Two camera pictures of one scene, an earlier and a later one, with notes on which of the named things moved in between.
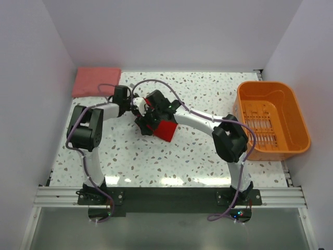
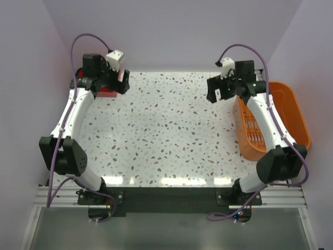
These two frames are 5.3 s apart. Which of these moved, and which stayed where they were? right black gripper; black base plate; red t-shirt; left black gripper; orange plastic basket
Moved: red t-shirt; right black gripper; left black gripper
Stayed: black base plate; orange plastic basket
